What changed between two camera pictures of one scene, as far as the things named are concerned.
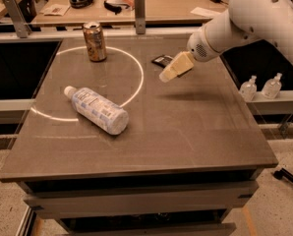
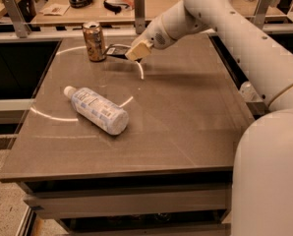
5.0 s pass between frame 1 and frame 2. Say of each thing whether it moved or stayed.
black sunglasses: stayed
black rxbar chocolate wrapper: moved
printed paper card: stayed
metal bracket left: stayed
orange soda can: stayed
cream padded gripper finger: moved
